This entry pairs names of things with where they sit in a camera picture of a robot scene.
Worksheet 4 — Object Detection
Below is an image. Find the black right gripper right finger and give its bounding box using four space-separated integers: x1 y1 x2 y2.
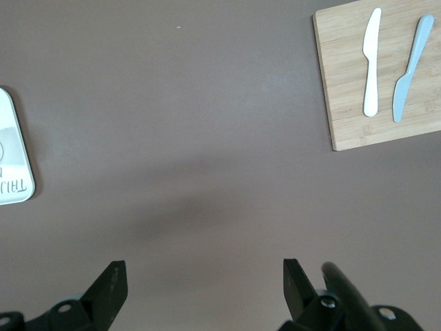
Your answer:
278 258 349 331

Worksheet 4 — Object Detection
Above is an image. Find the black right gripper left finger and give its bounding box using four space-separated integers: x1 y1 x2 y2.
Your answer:
46 260 129 331

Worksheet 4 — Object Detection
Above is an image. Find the white bear print tray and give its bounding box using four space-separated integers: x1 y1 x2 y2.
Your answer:
0 86 37 207

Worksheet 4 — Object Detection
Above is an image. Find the bamboo cutting board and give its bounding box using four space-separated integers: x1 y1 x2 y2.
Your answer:
311 0 441 152

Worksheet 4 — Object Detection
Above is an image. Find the white plastic knife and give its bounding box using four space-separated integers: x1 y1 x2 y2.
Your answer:
362 7 383 118

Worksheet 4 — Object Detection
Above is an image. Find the grey plastic knife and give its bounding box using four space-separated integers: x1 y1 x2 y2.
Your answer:
392 14 435 123

